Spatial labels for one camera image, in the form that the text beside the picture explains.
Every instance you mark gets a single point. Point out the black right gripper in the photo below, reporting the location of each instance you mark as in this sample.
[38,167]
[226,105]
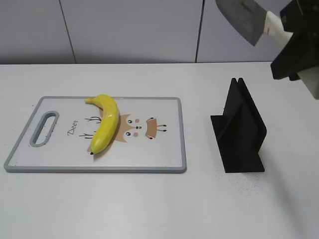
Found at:
[301,18]

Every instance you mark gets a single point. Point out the steel kitchen knife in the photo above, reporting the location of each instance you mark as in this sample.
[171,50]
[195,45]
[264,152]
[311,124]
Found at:
[251,21]

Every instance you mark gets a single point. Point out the yellow plastic banana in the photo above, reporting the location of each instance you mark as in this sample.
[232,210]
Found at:
[108,125]

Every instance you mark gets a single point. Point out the black knife stand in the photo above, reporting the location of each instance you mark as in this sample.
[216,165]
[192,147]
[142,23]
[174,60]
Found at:
[239,131]

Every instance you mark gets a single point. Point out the white grey-rimmed cutting board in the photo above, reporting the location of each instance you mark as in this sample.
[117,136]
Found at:
[58,134]

